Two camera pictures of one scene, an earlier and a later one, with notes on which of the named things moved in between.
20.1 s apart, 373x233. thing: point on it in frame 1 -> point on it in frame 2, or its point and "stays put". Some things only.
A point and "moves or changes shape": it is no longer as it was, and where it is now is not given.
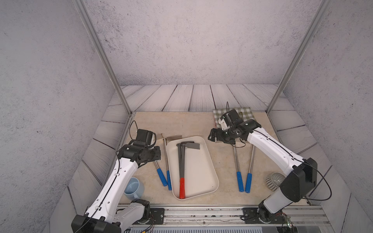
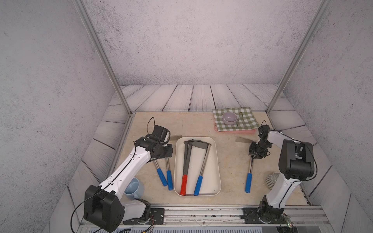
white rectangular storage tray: x=200 y=174 moves or changes shape
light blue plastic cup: x=134 y=189 stays put
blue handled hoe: x=239 y=175 -> x=207 y=146
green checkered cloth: x=246 y=113 stays put
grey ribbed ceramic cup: x=273 y=181 stays put
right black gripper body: x=226 y=136 -> x=260 y=149
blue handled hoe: x=249 y=179 stays put
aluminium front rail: x=288 y=215 stays put
